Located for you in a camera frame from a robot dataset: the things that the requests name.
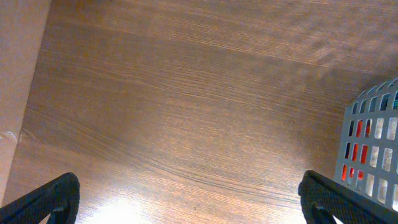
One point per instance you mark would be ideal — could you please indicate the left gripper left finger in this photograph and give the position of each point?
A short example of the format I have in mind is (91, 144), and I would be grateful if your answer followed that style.
(57, 200)

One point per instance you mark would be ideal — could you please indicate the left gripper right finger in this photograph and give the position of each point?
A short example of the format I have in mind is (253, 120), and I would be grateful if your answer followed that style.
(325, 201)

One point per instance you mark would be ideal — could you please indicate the grey plastic shopping basket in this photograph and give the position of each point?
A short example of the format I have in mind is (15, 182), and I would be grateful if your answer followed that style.
(380, 101)

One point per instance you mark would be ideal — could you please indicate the red spaghetti packet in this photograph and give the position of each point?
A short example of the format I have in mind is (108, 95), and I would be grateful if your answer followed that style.
(353, 150)

